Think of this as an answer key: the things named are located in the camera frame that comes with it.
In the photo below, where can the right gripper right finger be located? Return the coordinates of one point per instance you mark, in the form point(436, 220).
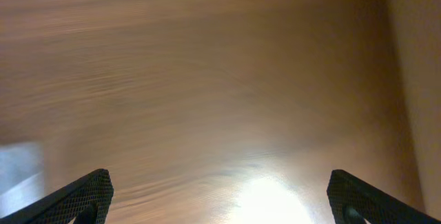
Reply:
point(354, 201)

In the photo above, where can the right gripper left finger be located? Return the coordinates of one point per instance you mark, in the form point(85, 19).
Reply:
point(85, 200)

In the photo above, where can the clear plastic container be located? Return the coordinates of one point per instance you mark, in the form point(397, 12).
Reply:
point(22, 176)

